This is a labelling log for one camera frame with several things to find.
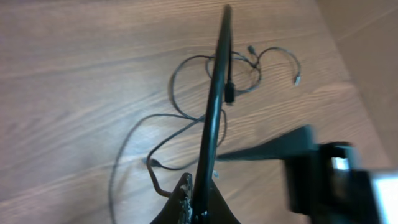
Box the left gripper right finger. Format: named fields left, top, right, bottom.
left=205, top=180, right=240, bottom=224

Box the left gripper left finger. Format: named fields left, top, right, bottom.
left=150, top=173, right=193, bottom=224

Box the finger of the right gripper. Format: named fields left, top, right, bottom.
left=216, top=125, right=317, bottom=161

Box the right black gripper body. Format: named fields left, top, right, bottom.
left=284, top=142, right=379, bottom=223

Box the black USB cable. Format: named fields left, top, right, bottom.
left=107, top=45, right=302, bottom=224
left=146, top=4, right=234, bottom=215

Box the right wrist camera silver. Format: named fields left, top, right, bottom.
left=371, top=170, right=398, bottom=224

